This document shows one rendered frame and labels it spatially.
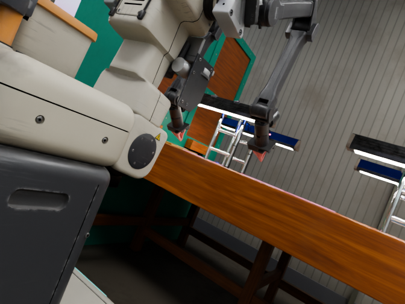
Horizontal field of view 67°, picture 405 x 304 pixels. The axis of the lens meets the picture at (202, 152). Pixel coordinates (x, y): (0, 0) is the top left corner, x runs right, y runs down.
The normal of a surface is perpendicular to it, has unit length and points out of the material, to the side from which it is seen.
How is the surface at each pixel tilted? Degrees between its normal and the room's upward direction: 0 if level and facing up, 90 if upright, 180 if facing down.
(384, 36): 90
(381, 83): 90
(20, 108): 90
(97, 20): 90
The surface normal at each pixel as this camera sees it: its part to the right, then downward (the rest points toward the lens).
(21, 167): 0.84, 0.17
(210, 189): -0.48, -0.21
